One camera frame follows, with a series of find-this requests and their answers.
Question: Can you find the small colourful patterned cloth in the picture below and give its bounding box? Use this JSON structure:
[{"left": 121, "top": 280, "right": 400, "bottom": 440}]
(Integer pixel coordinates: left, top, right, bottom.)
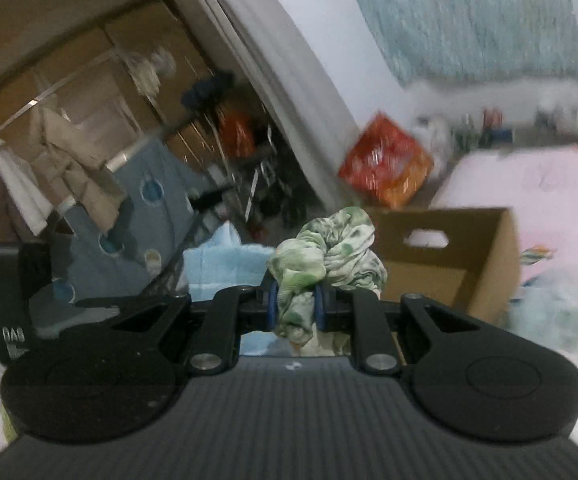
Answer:
[{"left": 520, "top": 245, "right": 556, "bottom": 266}]

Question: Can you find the brown cardboard box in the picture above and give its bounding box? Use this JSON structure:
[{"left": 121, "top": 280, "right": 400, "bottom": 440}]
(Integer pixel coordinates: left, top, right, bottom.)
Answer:
[{"left": 369, "top": 206, "right": 522, "bottom": 326}]

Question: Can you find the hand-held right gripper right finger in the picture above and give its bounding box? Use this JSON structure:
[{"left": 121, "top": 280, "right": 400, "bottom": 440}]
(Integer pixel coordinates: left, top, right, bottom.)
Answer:
[{"left": 313, "top": 280, "right": 512, "bottom": 377}]

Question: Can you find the teal fluffy rug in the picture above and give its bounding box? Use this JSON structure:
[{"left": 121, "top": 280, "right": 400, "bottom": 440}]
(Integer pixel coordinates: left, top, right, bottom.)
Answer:
[{"left": 339, "top": 0, "right": 578, "bottom": 89}]

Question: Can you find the dark blue garment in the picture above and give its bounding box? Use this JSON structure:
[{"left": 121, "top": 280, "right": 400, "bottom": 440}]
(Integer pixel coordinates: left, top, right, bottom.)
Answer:
[{"left": 180, "top": 71, "right": 236, "bottom": 112}]

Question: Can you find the pink bed sheet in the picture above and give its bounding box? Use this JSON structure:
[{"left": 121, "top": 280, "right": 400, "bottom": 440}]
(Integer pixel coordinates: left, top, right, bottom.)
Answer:
[{"left": 431, "top": 142, "right": 578, "bottom": 311}]

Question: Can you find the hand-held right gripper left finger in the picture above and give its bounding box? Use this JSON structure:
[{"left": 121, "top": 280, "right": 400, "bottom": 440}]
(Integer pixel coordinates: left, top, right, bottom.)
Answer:
[{"left": 76, "top": 269, "right": 278, "bottom": 376}]

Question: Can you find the white curtain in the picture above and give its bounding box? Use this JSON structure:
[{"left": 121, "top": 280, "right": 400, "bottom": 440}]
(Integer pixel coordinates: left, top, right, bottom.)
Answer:
[{"left": 189, "top": 0, "right": 361, "bottom": 213}]

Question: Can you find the light blue towel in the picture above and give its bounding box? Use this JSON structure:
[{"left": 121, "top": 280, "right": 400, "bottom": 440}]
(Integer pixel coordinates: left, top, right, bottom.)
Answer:
[{"left": 183, "top": 222, "right": 276, "bottom": 356}]

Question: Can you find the green white scrunchie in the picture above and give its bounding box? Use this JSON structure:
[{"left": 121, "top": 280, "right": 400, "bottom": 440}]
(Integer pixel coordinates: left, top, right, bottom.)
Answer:
[{"left": 268, "top": 206, "right": 389, "bottom": 346}]

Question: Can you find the orange plastic bag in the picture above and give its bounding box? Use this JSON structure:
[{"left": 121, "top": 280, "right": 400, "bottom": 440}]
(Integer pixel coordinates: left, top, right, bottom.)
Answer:
[{"left": 218, "top": 107, "right": 258, "bottom": 159}]

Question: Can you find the beige hanging coat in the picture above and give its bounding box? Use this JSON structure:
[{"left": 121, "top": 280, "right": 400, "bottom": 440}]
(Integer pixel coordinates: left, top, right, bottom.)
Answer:
[{"left": 28, "top": 105, "right": 126, "bottom": 235}]

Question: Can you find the white fluffy blanket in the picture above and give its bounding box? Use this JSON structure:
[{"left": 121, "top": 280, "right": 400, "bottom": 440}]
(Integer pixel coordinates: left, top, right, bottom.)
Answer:
[{"left": 506, "top": 265, "right": 578, "bottom": 463}]

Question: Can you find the blue cloth with circle print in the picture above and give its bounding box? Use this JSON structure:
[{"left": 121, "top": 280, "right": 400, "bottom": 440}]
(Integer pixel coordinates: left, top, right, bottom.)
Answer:
[{"left": 29, "top": 137, "right": 211, "bottom": 336}]

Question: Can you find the metal clothes rack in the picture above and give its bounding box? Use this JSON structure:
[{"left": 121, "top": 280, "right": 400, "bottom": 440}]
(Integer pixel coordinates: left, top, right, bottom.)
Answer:
[{"left": 0, "top": 47, "right": 280, "bottom": 223}]

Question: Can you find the white hanging towel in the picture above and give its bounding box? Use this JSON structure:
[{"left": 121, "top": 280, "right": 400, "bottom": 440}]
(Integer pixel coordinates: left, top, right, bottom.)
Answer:
[{"left": 0, "top": 139, "right": 53, "bottom": 237}]

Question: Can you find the orange red snack bag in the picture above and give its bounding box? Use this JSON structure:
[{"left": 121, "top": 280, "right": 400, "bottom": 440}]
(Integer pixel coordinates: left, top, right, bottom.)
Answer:
[{"left": 338, "top": 112, "right": 434, "bottom": 209}]

